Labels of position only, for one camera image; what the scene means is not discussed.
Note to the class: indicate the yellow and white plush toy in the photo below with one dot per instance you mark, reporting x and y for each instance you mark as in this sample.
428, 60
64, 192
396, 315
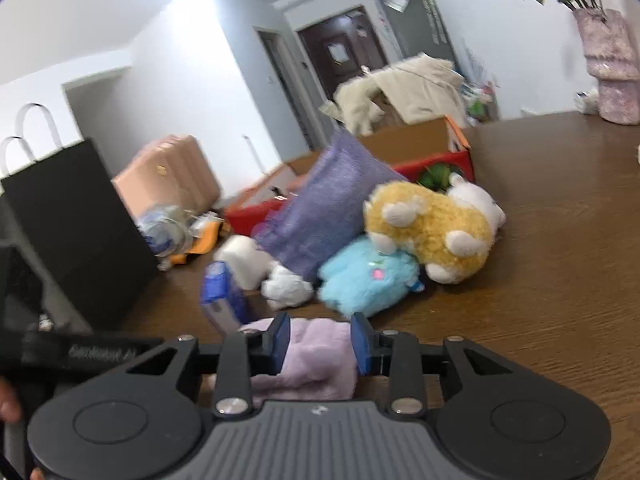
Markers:
440, 225

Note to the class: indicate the wooden chair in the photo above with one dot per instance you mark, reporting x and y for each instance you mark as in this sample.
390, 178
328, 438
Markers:
387, 110

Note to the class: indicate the blue tissue packet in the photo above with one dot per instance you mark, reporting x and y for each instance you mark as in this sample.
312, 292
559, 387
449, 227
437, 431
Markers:
222, 295

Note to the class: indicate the grey refrigerator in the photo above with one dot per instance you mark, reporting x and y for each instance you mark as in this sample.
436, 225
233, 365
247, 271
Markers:
415, 25

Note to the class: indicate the pink suitcase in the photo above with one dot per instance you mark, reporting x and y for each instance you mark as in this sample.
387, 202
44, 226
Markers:
170, 175

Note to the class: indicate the blue plush toy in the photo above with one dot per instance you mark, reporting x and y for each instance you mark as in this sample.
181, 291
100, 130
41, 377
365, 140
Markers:
365, 277

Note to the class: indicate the dark brown entrance door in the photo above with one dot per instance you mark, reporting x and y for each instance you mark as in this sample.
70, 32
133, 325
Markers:
340, 50

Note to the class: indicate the colourful household items pile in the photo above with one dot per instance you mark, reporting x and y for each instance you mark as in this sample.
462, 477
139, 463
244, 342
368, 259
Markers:
480, 105

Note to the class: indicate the grey interior door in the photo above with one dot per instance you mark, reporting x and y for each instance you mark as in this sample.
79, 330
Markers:
285, 85

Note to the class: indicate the black paper bag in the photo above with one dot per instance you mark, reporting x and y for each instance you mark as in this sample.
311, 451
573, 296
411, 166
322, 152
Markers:
70, 220

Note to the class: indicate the pink knitted vase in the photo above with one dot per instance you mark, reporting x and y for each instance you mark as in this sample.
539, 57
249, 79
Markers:
610, 65

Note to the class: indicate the lavender fluffy towel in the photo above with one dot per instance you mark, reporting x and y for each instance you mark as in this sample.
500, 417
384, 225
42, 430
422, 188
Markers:
315, 360

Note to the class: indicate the white crumpled tissue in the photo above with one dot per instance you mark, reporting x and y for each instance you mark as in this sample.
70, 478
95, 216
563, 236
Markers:
286, 287

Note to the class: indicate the white tape roll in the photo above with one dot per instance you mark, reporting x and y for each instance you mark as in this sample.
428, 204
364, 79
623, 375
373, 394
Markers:
242, 260

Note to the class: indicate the red cardboard box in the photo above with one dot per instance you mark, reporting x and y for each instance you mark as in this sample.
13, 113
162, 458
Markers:
425, 140

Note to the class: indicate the person's left hand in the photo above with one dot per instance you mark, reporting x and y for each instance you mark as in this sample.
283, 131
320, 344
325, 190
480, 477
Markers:
9, 404

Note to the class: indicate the beige coat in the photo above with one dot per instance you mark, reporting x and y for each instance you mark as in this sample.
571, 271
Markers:
425, 90

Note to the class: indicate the purple knitted cushion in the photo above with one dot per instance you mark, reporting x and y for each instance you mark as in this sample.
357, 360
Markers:
325, 200

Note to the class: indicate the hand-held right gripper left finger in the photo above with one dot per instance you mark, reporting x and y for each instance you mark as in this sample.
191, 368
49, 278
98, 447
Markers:
281, 341

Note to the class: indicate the white pole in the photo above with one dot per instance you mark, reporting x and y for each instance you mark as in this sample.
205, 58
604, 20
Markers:
252, 155

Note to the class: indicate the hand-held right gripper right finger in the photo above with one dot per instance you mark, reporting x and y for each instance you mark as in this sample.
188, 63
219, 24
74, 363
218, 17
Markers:
360, 345

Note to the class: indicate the small white bottle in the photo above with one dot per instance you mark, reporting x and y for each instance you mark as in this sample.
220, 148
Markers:
586, 101

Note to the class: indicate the plastic bag of supplies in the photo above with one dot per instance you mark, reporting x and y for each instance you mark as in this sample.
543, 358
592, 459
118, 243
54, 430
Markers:
165, 232

